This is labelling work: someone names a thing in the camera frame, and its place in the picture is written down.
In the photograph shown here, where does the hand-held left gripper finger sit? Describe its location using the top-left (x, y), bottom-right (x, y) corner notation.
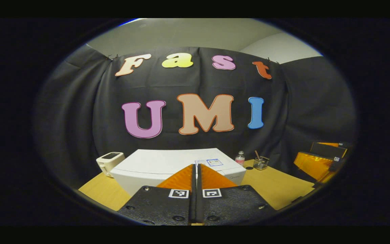
top-left (117, 164), bottom-right (197, 226)
top-left (197, 164), bottom-right (278, 226)

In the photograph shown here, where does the white microwave oven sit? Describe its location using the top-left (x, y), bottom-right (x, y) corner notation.
top-left (110, 148), bottom-right (247, 197)

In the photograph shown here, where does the white toaster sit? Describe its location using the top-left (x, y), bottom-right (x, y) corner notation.
top-left (96, 152), bottom-right (126, 178)

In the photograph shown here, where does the wire mesh holder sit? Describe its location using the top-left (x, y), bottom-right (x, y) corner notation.
top-left (253, 156), bottom-right (270, 171)

